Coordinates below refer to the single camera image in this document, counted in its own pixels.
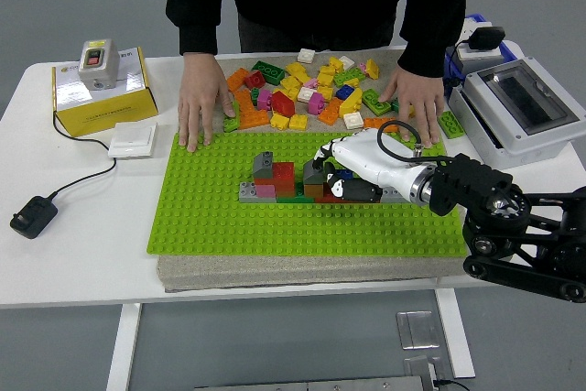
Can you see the person's right hand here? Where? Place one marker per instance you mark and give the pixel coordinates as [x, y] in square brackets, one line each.
[201, 93]

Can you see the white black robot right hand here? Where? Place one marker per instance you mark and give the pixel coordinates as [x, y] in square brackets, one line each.
[371, 157]

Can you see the person's left hand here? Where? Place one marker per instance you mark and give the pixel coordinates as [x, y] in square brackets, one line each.
[416, 93]

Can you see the grey sloped brick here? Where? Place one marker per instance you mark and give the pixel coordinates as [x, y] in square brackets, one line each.
[263, 165]
[311, 174]

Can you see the green studded baseplate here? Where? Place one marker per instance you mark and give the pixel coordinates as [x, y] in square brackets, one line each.
[220, 226]

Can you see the person's left forearm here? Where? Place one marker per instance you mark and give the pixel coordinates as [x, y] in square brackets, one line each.
[428, 43]

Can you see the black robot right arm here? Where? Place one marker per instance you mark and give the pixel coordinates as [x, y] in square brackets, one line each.
[467, 180]

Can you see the person's right forearm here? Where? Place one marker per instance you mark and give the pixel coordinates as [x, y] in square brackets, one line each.
[197, 34]

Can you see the blue square brick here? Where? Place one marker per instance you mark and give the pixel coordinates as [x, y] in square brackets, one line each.
[345, 91]
[344, 174]

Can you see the orange long brick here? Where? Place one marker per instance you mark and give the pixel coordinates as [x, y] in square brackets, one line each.
[239, 79]
[373, 123]
[330, 111]

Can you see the white square brick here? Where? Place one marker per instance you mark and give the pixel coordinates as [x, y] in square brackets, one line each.
[353, 120]
[347, 61]
[306, 55]
[305, 94]

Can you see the grey eight-stud brick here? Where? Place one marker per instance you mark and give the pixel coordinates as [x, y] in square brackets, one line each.
[393, 198]

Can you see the small dark green brick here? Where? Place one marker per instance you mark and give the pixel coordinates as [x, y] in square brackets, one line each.
[255, 97]

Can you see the large orange brick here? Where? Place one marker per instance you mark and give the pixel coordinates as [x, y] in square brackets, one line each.
[252, 117]

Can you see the red square brick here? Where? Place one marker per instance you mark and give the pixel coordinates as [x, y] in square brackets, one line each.
[255, 79]
[285, 171]

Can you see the yellow sloped brick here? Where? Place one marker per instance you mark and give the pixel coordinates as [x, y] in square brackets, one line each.
[351, 102]

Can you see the small pink brick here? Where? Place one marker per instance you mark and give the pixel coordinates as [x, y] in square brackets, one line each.
[311, 83]
[362, 67]

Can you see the red long brick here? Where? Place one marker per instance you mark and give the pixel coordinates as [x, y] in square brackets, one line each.
[322, 199]

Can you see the brown square brick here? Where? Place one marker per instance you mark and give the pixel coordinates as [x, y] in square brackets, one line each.
[313, 190]

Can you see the lime long brick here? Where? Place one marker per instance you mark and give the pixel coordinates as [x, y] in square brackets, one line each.
[349, 76]

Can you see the dark green long brick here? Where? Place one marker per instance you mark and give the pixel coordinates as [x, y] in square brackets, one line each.
[268, 72]

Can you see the red sloped brick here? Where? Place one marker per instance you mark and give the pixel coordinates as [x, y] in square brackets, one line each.
[283, 103]

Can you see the dark green flat brick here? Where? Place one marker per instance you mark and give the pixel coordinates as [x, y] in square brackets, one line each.
[295, 199]

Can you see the orange-red brick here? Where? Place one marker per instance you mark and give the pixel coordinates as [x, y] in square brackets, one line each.
[285, 188]

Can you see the grey long brick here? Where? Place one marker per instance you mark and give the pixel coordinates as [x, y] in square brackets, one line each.
[247, 192]

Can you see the white socket block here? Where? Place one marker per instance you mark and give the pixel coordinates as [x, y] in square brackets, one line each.
[476, 54]

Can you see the black power adapter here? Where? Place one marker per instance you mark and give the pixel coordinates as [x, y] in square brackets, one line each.
[487, 37]

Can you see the yellow white cardboard box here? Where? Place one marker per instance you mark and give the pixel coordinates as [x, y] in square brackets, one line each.
[110, 112]

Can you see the blue plastic bin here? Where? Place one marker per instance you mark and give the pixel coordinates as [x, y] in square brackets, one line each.
[507, 51]

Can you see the grey-brown foam mat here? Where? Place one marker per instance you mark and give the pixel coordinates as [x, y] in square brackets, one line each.
[297, 274]

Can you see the metal floor plate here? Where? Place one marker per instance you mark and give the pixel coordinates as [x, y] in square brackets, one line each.
[419, 370]
[416, 329]

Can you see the white table leg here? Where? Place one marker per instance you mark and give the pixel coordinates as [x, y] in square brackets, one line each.
[123, 345]
[455, 331]

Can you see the black power plug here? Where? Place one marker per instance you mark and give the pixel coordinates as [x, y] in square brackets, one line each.
[33, 219]

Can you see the grey enclosure with clear lid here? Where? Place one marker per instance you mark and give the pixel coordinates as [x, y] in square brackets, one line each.
[480, 89]

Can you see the white wall switch plate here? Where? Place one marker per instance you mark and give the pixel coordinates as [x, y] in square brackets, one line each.
[132, 139]

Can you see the grey switch box red button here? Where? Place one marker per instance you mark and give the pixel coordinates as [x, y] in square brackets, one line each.
[97, 74]

